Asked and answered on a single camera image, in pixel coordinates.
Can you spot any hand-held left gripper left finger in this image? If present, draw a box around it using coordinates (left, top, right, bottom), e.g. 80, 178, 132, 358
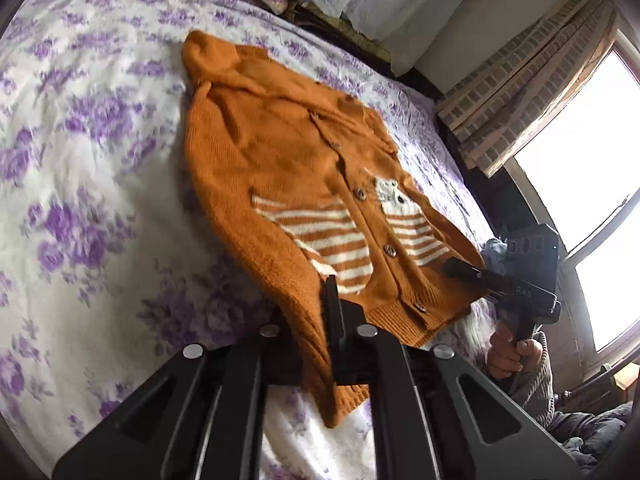
52, 310, 303, 480

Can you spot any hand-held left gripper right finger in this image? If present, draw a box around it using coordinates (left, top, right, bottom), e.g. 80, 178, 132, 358
325, 276, 583, 480

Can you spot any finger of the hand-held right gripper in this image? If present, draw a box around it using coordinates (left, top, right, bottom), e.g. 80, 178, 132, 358
444, 257, 503, 296

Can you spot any orange knit cardigan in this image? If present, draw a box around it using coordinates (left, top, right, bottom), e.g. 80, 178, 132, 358
181, 30, 488, 428

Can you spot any person's right forearm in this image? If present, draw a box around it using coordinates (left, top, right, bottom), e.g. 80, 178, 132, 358
505, 330, 556, 441

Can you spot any person's right hand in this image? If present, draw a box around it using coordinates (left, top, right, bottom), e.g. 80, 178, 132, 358
487, 334, 542, 381

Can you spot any blue grey cloth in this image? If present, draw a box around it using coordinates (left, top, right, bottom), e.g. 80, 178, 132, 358
481, 236, 512, 273

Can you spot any dark wooden furniture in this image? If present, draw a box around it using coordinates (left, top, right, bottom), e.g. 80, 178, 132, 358
552, 357, 640, 413

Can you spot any person's grey quilted clothing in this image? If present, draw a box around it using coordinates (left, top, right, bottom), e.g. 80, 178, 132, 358
550, 402, 640, 476

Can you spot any brick pattern curtain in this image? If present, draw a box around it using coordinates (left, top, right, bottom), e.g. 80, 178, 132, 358
435, 0, 621, 178

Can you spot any purple floral bed sheet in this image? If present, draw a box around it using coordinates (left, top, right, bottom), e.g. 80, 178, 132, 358
0, 0, 501, 480

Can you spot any pink white cloth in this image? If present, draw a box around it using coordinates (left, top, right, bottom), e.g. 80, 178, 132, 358
235, 0, 288, 15

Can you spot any window with dark frame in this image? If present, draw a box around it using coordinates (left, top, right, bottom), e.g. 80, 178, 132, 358
500, 40, 640, 356

